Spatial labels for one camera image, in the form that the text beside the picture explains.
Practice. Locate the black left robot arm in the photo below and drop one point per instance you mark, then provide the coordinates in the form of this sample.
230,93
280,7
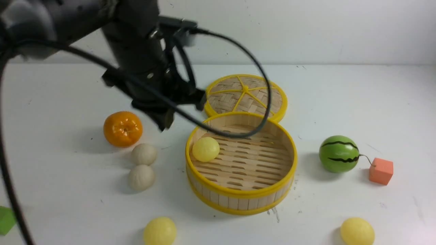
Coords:
144,43

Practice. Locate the green toy watermelon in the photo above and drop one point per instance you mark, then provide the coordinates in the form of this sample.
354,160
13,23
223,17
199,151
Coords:
339,154

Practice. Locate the yellow bun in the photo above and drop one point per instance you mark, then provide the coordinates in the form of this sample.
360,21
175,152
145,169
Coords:
205,149
357,231
160,231

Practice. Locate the woven bamboo steamer lid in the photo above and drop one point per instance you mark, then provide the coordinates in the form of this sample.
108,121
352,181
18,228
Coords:
237,93

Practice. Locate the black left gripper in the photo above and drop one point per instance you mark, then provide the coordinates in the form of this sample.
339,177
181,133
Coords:
157,91

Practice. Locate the white bun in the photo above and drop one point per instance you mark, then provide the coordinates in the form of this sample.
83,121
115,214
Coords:
144,154
141,177

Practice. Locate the orange toy tangerine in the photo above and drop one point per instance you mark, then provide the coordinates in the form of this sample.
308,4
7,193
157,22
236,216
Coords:
122,129

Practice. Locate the orange foam cube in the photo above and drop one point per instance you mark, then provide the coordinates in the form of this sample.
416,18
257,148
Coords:
381,171

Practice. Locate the green block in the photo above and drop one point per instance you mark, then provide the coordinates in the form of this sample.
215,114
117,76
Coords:
7,220

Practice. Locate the bamboo steamer tray yellow rim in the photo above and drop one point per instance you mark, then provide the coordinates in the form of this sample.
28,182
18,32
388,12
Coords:
249,176

